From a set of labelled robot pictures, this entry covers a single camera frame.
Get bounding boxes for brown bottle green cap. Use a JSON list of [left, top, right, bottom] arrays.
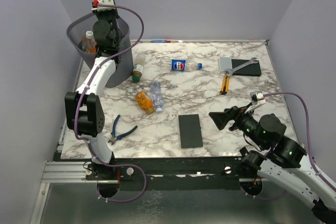
[[132, 54, 145, 83]]

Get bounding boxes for black box rear right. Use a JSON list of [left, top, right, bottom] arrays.
[[232, 59, 261, 77]]

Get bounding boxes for yellow utility knife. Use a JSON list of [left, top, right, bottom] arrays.
[[220, 75, 230, 95]]

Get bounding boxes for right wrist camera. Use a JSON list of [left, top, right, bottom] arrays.
[[247, 91, 266, 112]]

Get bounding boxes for blue handled pliers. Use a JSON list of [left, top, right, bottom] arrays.
[[107, 114, 139, 146]]

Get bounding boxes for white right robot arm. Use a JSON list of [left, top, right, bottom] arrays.
[[209, 106, 335, 223]]

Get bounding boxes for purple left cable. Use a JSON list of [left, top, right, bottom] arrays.
[[73, 4, 148, 204]]

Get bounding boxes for clear crushed bottle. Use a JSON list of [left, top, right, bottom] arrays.
[[150, 81, 164, 112]]

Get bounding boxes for grey white hub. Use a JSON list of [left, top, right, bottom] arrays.
[[219, 57, 233, 71]]

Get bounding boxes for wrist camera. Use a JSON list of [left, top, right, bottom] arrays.
[[247, 91, 266, 112], [91, 0, 115, 12]]

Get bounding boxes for blue red pen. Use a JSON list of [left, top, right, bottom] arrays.
[[150, 39, 172, 44]]

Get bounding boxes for black network switch centre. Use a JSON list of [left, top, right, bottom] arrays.
[[178, 114, 203, 149]]

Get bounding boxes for small orange juice bottle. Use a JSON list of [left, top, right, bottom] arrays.
[[135, 91, 155, 114]]

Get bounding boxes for large orange juice bottle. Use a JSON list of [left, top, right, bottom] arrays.
[[81, 30, 97, 54]]

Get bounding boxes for grey mesh waste bin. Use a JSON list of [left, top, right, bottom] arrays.
[[66, 13, 133, 88]]

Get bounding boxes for pepsi label clear bottle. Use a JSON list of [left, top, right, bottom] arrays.
[[160, 57, 203, 72]]

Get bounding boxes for purple cable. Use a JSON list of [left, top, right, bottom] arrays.
[[241, 91, 336, 201], [73, 4, 148, 204]]

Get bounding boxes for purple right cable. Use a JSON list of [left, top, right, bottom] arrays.
[[241, 91, 336, 201]]

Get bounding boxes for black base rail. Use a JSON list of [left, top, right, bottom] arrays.
[[86, 156, 257, 191]]

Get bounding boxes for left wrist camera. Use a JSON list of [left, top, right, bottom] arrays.
[[91, 0, 115, 12]]

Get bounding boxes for silver wrench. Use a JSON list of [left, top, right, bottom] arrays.
[[224, 57, 259, 77]]

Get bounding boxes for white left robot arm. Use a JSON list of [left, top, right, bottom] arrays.
[[65, 5, 124, 179]]

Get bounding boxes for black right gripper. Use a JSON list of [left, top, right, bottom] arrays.
[[209, 101, 267, 148]]

